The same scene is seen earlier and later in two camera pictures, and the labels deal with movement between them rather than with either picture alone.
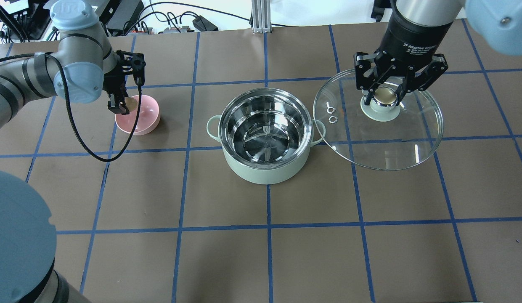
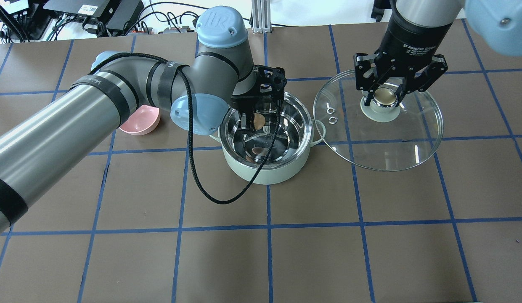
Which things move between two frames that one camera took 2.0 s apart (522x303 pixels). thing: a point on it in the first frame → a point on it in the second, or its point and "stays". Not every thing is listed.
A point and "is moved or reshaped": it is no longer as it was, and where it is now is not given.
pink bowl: (148, 118) stays
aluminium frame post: (261, 16) stays
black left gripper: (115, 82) → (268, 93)
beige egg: (131, 103) is moved or reshaped
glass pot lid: (382, 136) stays
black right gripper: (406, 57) stays
